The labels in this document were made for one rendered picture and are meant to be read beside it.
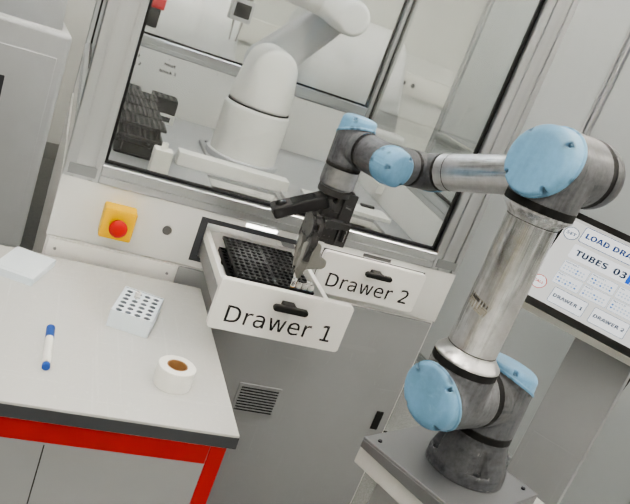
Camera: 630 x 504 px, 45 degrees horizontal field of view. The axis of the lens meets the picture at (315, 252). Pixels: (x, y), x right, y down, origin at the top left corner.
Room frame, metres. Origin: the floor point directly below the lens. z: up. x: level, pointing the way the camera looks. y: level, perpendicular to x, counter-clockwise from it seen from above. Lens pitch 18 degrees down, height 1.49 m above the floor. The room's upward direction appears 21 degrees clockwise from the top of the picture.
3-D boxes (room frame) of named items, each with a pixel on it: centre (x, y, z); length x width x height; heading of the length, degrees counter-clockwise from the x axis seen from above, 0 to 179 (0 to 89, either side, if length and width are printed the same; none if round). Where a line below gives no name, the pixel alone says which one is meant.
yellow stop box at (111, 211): (1.60, 0.44, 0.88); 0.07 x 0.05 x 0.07; 112
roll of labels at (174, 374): (1.23, 0.16, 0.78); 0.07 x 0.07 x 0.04
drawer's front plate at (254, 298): (1.44, 0.02, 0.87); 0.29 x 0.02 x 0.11; 112
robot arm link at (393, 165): (1.50, -0.07, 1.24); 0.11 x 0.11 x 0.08; 43
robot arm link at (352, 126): (1.56, 0.01, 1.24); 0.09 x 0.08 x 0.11; 43
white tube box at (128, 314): (1.41, 0.30, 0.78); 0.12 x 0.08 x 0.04; 6
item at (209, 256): (1.64, 0.10, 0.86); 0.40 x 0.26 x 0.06; 22
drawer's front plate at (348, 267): (1.85, -0.16, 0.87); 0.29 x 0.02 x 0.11; 112
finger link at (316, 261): (1.54, 0.00, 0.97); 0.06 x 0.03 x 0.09; 111
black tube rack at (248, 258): (1.63, 0.09, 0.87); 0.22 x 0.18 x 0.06; 22
